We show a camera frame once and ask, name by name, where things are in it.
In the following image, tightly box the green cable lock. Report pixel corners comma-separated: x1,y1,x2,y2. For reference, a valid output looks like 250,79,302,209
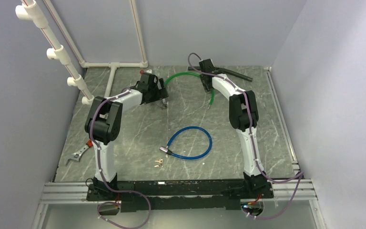
161,72,216,110

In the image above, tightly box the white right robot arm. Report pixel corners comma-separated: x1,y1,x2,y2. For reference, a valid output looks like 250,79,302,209
199,59,268,198

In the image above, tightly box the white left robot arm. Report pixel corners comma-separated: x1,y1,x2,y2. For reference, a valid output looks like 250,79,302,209
84,72,168,200

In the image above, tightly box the black foam tube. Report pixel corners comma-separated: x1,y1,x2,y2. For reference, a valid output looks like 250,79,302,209
187,66,253,83

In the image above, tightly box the blue cable lock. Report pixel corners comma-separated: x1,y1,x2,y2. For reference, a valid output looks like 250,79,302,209
159,126,213,160

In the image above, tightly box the red handled adjustable wrench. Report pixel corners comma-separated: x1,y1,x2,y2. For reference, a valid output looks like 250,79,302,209
65,139,92,166

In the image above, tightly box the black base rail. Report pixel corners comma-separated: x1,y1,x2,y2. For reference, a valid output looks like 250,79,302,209
86,179,274,213

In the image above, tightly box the aluminium extrusion frame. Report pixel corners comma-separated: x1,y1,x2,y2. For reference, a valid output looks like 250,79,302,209
32,70,325,229

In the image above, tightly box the white PVC pipe frame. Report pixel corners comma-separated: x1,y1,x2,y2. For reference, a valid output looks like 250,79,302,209
15,0,149,105

